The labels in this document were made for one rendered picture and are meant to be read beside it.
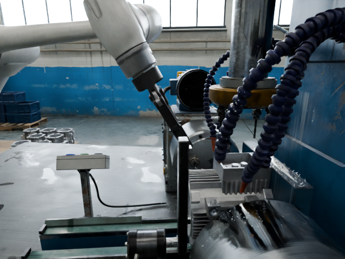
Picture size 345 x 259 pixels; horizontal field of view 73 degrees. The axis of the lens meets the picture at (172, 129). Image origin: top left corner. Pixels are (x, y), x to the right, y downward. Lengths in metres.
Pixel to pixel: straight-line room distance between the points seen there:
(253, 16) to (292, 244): 0.42
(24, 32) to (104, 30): 0.29
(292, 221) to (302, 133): 0.38
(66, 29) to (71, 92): 6.41
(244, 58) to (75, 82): 6.67
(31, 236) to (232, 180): 0.74
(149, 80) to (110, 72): 6.07
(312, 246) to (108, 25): 0.54
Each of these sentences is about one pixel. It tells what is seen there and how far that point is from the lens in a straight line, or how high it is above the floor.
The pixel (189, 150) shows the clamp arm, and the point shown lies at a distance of 0.44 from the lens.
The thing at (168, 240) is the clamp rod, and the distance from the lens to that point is 0.55.
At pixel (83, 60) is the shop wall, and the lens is 6.93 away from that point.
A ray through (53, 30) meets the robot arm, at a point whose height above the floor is 1.48.
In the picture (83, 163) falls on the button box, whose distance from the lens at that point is 0.88.
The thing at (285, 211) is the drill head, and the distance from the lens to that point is 0.42.
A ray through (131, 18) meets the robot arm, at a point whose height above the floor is 1.49.
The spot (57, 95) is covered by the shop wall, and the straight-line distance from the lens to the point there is 7.42.
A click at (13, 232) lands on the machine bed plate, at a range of 1.09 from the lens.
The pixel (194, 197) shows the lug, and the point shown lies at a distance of 0.58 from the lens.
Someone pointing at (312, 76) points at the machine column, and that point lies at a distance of 0.72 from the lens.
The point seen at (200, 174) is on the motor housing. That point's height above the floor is 1.11.
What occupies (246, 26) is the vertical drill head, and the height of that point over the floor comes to 1.46.
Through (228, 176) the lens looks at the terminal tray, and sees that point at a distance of 0.59.
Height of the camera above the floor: 1.38
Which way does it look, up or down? 16 degrees down
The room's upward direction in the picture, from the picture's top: straight up
